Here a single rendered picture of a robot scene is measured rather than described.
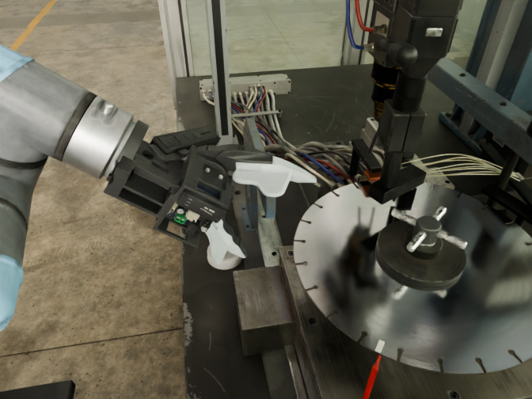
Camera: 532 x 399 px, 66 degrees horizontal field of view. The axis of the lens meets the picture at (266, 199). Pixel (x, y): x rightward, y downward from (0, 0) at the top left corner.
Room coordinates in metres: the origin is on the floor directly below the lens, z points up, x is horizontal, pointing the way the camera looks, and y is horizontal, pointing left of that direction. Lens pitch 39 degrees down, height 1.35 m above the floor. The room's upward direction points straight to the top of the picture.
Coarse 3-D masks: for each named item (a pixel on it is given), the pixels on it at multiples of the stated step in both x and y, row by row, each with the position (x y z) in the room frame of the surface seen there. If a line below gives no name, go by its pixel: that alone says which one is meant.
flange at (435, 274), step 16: (400, 224) 0.42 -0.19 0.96; (384, 240) 0.39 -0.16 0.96; (400, 240) 0.39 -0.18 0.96; (384, 256) 0.36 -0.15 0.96; (400, 256) 0.36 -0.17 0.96; (416, 256) 0.36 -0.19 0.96; (432, 256) 0.35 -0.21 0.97; (448, 256) 0.36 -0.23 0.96; (464, 256) 0.36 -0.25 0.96; (400, 272) 0.33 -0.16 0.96; (416, 272) 0.33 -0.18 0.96; (432, 272) 0.33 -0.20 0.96; (448, 272) 0.33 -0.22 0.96
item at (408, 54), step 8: (384, 40) 0.43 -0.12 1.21; (392, 40) 0.42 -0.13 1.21; (384, 48) 0.42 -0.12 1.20; (392, 48) 0.38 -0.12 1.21; (400, 48) 0.37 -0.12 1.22; (408, 48) 0.37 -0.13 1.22; (392, 56) 0.38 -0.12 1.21; (400, 56) 0.36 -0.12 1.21; (408, 56) 0.36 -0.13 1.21; (416, 56) 0.37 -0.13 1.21; (400, 64) 0.36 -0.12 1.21; (408, 64) 0.36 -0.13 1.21
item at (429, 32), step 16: (432, 32) 0.41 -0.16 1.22; (384, 160) 0.44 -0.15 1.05; (400, 160) 0.43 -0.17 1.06; (384, 176) 0.43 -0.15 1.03; (400, 176) 0.46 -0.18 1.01; (416, 176) 0.46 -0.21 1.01; (368, 192) 0.44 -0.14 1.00; (384, 192) 0.42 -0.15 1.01; (400, 192) 0.44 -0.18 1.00; (400, 208) 0.45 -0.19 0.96
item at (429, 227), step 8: (440, 208) 0.41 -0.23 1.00; (400, 216) 0.40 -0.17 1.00; (408, 216) 0.39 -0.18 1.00; (424, 216) 0.39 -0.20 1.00; (432, 216) 0.39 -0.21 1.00; (440, 216) 0.39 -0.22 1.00; (416, 224) 0.38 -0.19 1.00; (424, 224) 0.37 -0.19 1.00; (432, 224) 0.37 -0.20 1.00; (440, 224) 0.37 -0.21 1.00; (416, 232) 0.37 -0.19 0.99; (424, 232) 0.36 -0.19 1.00; (432, 232) 0.36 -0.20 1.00; (440, 232) 0.36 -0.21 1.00; (416, 240) 0.35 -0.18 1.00; (424, 240) 0.36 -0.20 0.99; (432, 240) 0.36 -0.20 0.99; (448, 240) 0.35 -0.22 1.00; (456, 240) 0.35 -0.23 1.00; (408, 248) 0.34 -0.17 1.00; (464, 248) 0.34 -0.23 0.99
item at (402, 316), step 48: (336, 192) 0.50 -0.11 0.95; (432, 192) 0.50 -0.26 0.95; (336, 240) 0.40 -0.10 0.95; (480, 240) 0.40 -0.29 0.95; (528, 240) 0.40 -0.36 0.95; (336, 288) 0.32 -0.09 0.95; (384, 288) 0.32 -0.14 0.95; (432, 288) 0.32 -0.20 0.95; (480, 288) 0.32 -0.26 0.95; (528, 288) 0.32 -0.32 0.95; (384, 336) 0.25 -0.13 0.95; (432, 336) 0.25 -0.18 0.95; (480, 336) 0.25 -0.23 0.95; (528, 336) 0.25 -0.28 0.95
